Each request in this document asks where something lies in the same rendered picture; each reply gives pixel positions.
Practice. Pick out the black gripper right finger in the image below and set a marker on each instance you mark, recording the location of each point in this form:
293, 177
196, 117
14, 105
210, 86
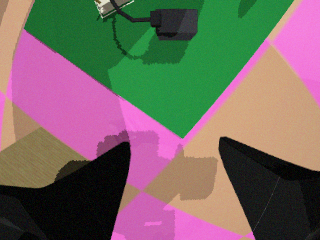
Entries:
280, 199

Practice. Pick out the black cable with plug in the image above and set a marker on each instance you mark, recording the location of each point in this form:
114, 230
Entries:
170, 23

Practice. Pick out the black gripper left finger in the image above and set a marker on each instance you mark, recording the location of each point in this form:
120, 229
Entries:
81, 206

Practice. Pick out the green circuit board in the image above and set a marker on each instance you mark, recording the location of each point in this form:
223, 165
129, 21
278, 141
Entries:
176, 81

